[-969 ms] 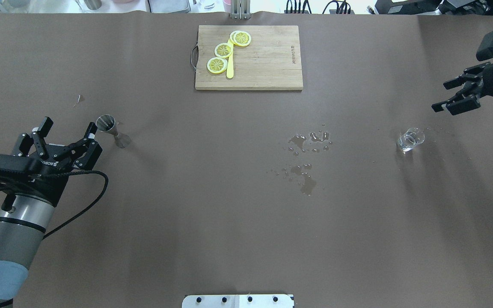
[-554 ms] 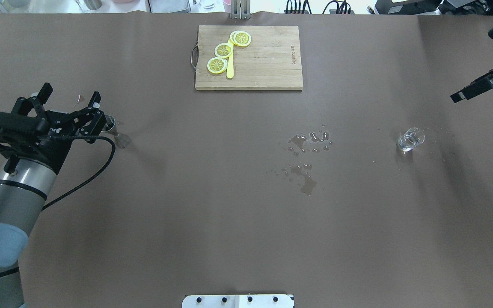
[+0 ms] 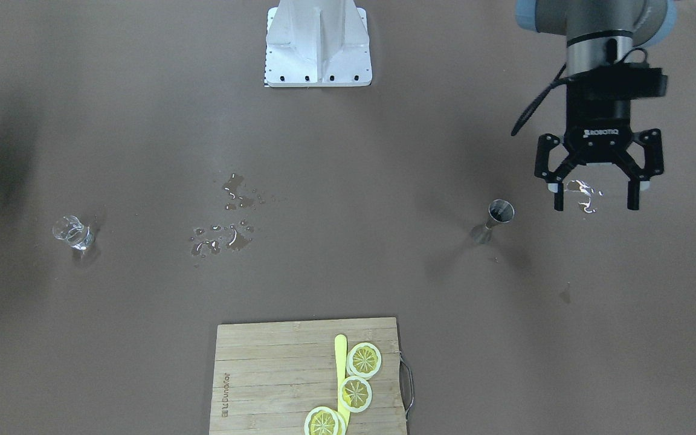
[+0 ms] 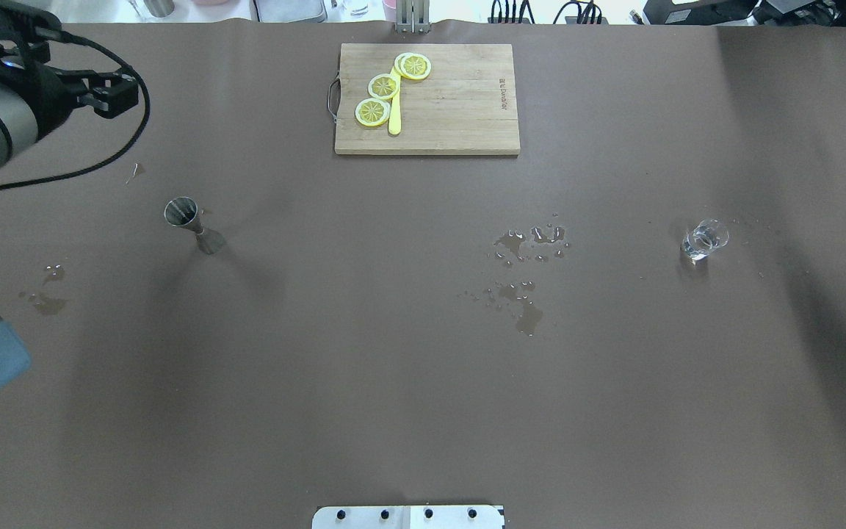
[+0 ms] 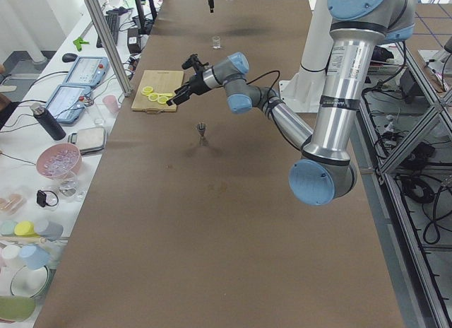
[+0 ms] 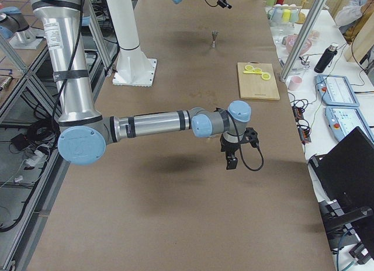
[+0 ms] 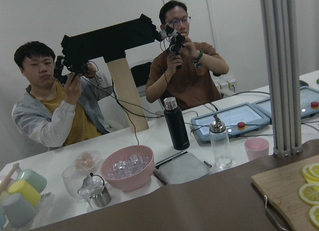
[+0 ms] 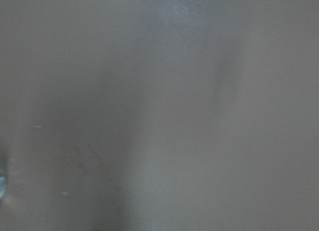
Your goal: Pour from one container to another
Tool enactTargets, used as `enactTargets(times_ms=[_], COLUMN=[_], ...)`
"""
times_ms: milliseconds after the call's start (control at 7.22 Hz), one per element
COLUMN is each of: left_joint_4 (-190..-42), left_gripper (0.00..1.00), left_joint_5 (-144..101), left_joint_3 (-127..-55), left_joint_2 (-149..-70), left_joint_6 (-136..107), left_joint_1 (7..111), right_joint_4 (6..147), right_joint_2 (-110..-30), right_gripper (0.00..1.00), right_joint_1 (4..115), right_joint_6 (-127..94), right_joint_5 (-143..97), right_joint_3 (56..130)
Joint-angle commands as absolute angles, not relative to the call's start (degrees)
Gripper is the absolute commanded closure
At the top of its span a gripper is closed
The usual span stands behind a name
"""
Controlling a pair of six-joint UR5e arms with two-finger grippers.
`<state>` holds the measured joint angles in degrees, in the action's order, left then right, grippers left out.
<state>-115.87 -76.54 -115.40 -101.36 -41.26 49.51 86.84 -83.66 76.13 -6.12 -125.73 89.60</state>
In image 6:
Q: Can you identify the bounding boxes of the lemon slice middle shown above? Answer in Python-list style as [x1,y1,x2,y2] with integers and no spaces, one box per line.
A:
[253,67,262,74]

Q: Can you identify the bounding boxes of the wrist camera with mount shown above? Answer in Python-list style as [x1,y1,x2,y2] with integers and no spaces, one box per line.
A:
[241,127,259,148]

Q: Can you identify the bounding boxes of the black water bottle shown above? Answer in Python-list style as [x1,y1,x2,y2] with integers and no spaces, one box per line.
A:
[314,43,338,74]

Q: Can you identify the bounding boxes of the bamboo cutting board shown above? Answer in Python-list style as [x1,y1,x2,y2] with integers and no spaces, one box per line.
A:
[237,62,280,100]

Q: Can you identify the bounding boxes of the upper blue teach pendant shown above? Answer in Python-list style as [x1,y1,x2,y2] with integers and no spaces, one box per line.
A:
[314,74,360,107]

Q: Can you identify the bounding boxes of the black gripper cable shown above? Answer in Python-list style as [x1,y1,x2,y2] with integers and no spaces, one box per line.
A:
[216,107,265,172]

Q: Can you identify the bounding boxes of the yellow cup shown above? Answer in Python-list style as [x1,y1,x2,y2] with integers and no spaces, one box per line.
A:
[282,9,291,23]

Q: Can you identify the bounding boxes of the steel double jigger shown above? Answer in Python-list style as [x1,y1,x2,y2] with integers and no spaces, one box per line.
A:
[211,30,218,48]

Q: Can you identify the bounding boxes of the blue teach pendant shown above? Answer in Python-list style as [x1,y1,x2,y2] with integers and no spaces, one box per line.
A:
[314,74,360,107]
[324,106,373,142]

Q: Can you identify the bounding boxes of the pink plastic cup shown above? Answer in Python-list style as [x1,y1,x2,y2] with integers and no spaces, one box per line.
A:
[288,75,303,91]

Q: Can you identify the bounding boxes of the lower blue teach pendant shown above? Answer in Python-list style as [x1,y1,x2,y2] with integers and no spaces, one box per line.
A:
[324,106,373,142]

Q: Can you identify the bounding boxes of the person in grey jacket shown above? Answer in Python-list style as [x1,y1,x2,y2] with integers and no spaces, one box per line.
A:
[335,0,373,44]

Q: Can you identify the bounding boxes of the pink bowl with ice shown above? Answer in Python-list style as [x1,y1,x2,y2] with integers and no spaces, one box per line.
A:
[284,34,313,55]

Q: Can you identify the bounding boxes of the green cup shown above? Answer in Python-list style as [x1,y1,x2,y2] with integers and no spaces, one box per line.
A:
[289,8,299,23]

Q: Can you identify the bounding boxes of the wooden cup tree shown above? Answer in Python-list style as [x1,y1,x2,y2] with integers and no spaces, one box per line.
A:
[296,0,309,25]

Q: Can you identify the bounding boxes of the aluminium frame post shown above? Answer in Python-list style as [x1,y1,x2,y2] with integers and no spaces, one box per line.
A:
[279,0,327,82]

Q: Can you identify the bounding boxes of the white pedestal column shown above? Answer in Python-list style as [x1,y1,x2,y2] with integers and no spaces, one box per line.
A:
[106,0,157,87]

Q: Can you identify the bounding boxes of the black laptop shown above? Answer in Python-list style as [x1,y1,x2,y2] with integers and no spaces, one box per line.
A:
[309,127,373,212]

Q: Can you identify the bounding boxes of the light blue cup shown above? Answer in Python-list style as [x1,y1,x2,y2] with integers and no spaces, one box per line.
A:
[271,8,283,23]

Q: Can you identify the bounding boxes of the lemon slice near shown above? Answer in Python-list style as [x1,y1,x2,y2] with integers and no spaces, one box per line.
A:
[261,72,271,81]

